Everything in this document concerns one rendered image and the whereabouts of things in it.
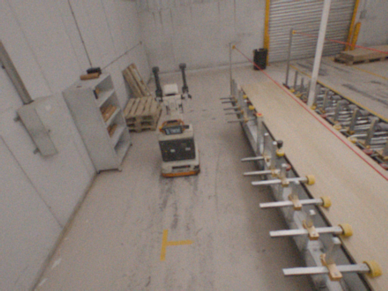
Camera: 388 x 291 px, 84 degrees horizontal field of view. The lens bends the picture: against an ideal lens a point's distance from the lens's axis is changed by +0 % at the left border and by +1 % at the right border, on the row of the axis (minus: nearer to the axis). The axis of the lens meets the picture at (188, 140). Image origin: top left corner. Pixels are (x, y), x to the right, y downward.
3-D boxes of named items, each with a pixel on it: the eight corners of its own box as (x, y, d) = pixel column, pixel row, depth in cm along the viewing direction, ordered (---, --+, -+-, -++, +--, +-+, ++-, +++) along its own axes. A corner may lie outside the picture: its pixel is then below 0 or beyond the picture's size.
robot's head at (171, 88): (177, 92, 327) (176, 82, 330) (163, 93, 328) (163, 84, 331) (178, 95, 341) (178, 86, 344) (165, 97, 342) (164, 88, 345)
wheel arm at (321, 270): (284, 278, 127) (284, 274, 125) (282, 271, 130) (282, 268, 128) (375, 272, 123) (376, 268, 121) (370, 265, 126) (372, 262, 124)
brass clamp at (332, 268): (329, 282, 123) (331, 277, 120) (317, 258, 134) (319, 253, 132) (341, 281, 122) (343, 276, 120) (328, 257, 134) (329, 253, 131)
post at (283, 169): (278, 205, 208) (282, 165, 184) (276, 202, 211) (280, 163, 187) (281, 205, 208) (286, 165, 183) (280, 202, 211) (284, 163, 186)
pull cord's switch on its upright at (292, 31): (286, 90, 432) (292, 29, 375) (283, 88, 445) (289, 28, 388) (290, 90, 431) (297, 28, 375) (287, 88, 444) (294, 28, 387)
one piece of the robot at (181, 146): (197, 165, 350) (190, 119, 307) (163, 168, 354) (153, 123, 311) (196, 153, 378) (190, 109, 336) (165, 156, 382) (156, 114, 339)
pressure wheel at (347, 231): (344, 226, 142) (336, 222, 150) (345, 238, 142) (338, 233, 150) (353, 226, 141) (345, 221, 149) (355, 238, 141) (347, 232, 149)
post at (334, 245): (319, 287, 141) (334, 242, 116) (316, 282, 144) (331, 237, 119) (324, 287, 140) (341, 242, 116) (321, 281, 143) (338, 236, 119)
